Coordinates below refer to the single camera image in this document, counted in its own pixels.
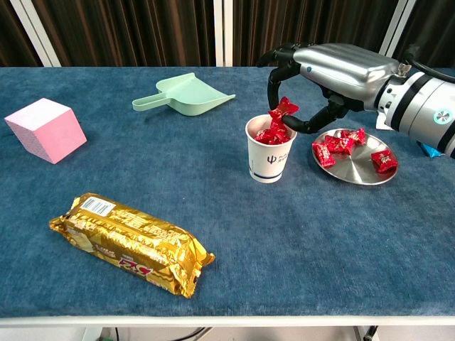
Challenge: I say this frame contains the gold foil biscuit package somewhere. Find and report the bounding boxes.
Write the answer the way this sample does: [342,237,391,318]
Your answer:
[48,193,216,298]

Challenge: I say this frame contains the black floor cable bundle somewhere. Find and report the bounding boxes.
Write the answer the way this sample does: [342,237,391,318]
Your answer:
[176,326,214,341]

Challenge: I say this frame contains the pink foam cube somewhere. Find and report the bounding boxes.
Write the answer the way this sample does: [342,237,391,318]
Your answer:
[4,97,88,165]

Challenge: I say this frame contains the white paper cup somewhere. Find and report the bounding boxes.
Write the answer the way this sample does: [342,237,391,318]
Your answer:
[245,114,298,184]

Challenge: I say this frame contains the white table frame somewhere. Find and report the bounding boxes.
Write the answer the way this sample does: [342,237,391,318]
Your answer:
[0,314,455,341]

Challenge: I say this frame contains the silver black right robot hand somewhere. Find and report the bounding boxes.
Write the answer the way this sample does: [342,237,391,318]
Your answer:
[255,42,402,135]

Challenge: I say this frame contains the white frame post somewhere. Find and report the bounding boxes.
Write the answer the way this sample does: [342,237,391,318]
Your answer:
[9,0,62,67]
[373,0,417,68]
[212,0,235,67]

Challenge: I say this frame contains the blue snack packet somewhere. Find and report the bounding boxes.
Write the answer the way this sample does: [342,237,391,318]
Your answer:
[419,141,445,158]

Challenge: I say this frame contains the dark pleated curtain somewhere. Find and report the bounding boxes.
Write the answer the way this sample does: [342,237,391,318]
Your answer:
[232,0,399,67]
[390,0,455,77]
[31,0,217,67]
[0,0,43,67]

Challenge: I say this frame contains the white crumpled snack bag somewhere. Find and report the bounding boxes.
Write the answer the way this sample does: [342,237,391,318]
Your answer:
[375,112,394,131]

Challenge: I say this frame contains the mint green plastic dustpan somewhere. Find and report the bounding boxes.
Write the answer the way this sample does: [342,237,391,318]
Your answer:
[132,72,237,117]

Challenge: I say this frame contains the bowl of red candies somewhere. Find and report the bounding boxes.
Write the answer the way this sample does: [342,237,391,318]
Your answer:
[311,127,399,186]

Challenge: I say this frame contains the blue felt table cover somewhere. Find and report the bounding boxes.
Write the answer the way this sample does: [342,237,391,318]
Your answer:
[0,66,455,318]

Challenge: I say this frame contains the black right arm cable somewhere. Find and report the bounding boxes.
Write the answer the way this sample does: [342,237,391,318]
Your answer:
[405,43,455,85]

